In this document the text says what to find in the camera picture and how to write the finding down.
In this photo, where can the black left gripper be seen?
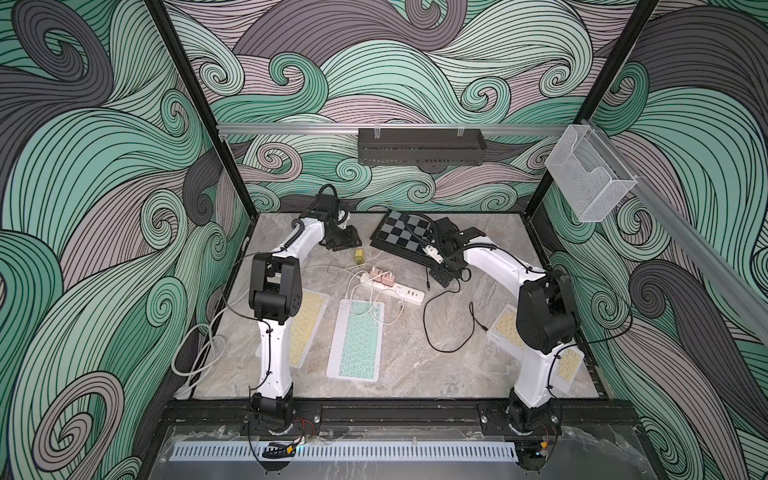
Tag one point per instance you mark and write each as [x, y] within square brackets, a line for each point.
[352, 237]

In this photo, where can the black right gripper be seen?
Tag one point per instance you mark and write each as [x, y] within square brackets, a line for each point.
[444, 264]

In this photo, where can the white power strip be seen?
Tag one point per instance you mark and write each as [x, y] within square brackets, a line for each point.
[404, 293]

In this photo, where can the yellow keyboard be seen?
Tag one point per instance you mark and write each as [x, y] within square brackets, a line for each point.
[503, 332]
[305, 325]

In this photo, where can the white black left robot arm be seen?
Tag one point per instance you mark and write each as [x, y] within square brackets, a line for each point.
[275, 296]

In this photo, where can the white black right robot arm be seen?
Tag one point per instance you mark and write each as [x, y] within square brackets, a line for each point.
[546, 319]

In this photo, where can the green white keyboard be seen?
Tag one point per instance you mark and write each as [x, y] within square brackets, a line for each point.
[357, 341]

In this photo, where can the black white chessboard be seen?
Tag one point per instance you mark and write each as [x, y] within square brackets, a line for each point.
[405, 236]

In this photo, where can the pink plug adapter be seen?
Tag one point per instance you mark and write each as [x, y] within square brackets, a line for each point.
[377, 275]
[388, 279]

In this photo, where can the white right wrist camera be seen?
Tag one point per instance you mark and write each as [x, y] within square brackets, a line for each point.
[433, 252]

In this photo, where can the black wall tray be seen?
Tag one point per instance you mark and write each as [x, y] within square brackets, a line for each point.
[429, 149]

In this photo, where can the clear plastic wall box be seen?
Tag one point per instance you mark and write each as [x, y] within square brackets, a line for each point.
[589, 172]

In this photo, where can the aluminium rail back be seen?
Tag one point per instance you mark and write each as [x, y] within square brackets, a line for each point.
[305, 128]

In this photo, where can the aluminium rail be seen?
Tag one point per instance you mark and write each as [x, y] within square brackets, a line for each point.
[662, 192]
[305, 128]

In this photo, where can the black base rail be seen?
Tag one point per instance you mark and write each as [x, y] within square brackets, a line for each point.
[491, 415]

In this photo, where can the white slotted cable duct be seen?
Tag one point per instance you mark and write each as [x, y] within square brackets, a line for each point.
[454, 451]

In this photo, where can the aluminium rail right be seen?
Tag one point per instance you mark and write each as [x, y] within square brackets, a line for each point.
[662, 192]

